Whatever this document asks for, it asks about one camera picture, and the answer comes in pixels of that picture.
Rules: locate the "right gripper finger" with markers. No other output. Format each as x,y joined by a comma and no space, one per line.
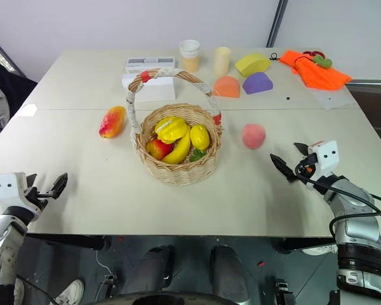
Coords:
302,149
284,167

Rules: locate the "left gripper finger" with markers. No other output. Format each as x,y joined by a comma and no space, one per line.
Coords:
59,185
31,181

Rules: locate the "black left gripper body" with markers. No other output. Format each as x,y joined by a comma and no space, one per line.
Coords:
38,195

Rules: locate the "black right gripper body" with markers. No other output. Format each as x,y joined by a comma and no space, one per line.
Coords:
306,166

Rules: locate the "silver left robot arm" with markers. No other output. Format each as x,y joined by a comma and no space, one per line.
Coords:
1,241

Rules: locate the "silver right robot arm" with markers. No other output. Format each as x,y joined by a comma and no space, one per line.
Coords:
358,222

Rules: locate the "pink peach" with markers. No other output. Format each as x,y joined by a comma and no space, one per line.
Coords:
254,136

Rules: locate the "orange cloth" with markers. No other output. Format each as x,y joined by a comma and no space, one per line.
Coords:
320,76

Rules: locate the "purple foam block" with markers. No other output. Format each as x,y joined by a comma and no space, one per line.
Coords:
258,84

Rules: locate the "red yellow mango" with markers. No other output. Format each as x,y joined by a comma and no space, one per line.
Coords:
112,122

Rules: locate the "white shoe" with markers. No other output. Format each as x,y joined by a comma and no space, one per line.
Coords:
19,290
71,290
319,251

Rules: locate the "green leaf sprig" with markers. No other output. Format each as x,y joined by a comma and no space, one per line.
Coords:
196,155

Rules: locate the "dark jacket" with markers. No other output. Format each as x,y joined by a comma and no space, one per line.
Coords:
3,95

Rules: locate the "yellow lemon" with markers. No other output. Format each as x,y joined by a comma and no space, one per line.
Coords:
199,136

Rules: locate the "red green plush toy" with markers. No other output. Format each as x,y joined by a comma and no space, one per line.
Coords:
325,62

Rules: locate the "orange foam block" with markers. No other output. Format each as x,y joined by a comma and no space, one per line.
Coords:
227,87

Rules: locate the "yellow foam block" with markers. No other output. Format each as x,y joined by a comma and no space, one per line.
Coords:
252,63

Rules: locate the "red yellow apple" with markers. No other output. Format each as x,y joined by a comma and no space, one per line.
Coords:
157,148

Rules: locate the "yellow banana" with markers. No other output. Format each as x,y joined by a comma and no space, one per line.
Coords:
179,151

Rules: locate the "cream cylinder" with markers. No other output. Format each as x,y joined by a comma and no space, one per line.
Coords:
222,62

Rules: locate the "yellow starfruit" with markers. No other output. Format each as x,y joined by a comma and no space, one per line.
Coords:
169,131

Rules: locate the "dark rounded leg shape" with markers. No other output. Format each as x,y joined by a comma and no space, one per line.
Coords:
152,270

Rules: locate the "grey metal pillar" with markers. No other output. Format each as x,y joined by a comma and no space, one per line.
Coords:
277,22

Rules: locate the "white folded paper box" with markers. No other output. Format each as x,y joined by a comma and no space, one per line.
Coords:
155,90

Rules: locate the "pale yellow cup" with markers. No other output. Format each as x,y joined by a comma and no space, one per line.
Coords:
190,64

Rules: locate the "white paper cup stack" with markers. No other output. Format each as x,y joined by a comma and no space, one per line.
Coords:
189,47

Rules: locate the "grey white flat box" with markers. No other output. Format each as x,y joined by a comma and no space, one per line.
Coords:
149,63

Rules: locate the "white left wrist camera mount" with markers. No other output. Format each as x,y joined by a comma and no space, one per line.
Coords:
9,187

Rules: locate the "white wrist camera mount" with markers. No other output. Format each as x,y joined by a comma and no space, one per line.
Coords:
9,187
326,155

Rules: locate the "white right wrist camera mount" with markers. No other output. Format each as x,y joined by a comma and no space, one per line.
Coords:
326,155

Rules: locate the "black table frame bar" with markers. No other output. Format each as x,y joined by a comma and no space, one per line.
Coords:
70,242

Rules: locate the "grey window frame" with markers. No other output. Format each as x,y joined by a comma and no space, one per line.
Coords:
3,51

